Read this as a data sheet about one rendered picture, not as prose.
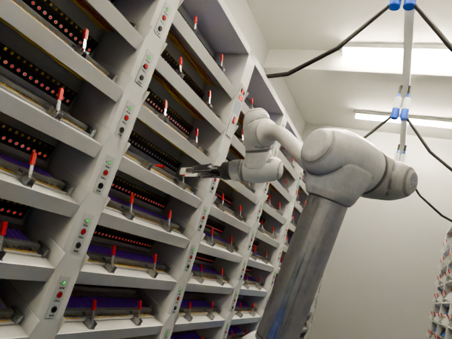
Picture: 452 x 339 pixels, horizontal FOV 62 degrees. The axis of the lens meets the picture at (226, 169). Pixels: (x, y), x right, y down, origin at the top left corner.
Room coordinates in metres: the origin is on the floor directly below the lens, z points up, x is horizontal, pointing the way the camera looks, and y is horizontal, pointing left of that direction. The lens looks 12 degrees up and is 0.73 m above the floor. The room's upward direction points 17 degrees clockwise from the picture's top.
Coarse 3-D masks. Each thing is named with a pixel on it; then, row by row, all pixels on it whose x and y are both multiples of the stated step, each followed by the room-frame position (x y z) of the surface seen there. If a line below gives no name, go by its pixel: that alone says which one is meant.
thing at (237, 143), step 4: (236, 128) 1.85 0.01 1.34; (236, 132) 2.22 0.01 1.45; (236, 136) 2.25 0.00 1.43; (240, 136) 2.28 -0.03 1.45; (232, 140) 1.87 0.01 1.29; (236, 140) 1.90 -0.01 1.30; (240, 140) 1.99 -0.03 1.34; (232, 144) 1.90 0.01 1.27; (236, 144) 1.92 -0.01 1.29; (240, 144) 1.95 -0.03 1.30; (232, 148) 2.12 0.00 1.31; (236, 148) 1.95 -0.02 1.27; (240, 148) 1.98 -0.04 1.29; (244, 148) 2.01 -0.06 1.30; (232, 152) 2.24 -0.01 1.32; (236, 152) 2.18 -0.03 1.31; (240, 152) 2.00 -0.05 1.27; (244, 152) 2.03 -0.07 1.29; (236, 156) 2.31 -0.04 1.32; (240, 156) 2.24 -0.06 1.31; (244, 156) 2.06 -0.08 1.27
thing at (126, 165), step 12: (144, 156) 1.58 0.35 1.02; (120, 168) 1.26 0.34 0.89; (132, 168) 1.30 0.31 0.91; (144, 168) 1.34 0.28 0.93; (168, 168) 1.75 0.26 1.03; (144, 180) 1.38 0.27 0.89; (156, 180) 1.43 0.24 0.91; (168, 180) 1.56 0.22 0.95; (168, 192) 1.53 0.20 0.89; (180, 192) 1.59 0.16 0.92; (204, 192) 1.76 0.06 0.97; (192, 204) 1.72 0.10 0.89
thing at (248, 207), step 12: (276, 120) 2.40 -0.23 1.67; (276, 144) 2.41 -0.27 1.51; (276, 156) 2.46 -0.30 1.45; (240, 204) 2.44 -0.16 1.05; (252, 204) 2.40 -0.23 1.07; (252, 216) 2.39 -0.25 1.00; (228, 228) 2.46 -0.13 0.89; (252, 228) 2.40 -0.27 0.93; (240, 240) 2.41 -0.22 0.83; (252, 240) 2.45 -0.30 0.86; (228, 264) 2.43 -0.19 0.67; (240, 264) 2.39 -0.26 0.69; (216, 300) 2.43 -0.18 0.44; (228, 300) 2.40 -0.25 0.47; (216, 336) 2.40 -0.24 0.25
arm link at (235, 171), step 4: (232, 160) 1.49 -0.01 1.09; (236, 160) 1.48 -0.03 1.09; (240, 160) 1.47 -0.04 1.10; (232, 164) 1.47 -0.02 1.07; (236, 164) 1.47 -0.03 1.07; (240, 164) 1.46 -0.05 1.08; (232, 168) 1.47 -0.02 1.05; (236, 168) 1.46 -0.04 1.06; (240, 168) 1.45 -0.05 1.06; (232, 172) 1.47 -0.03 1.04; (236, 172) 1.47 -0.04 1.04; (240, 172) 1.46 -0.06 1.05; (232, 176) 1.48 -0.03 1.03; (236, 176) 1.48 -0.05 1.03; (240, 176) 1.47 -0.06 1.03; (236, 180) 1.51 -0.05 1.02; (240, 180) 1.49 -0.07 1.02
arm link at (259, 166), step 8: (248, 152) 1.42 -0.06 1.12; (256, 152) 1.40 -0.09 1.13; (264, 152) 1.40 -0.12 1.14; (248, 160) 1.42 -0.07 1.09; (256, 160) 1.41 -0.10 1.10; (264, 160) 1.40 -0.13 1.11; (272, 160) 1.40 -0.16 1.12; (280, 160) 1.41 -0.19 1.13; (248, 168) 1.43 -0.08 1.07; (256, 168) 1.41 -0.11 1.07; (264, 168) 1.40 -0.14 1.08; (272, 168) 1.39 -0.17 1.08; (280, 168) 1.41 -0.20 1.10; (248, 176) 1.45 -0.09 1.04; (256, 176) 1.43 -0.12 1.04; (264, 176) 1.42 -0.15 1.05; (272, 176) 1.41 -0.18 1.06; (280, 176) 1.43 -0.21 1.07
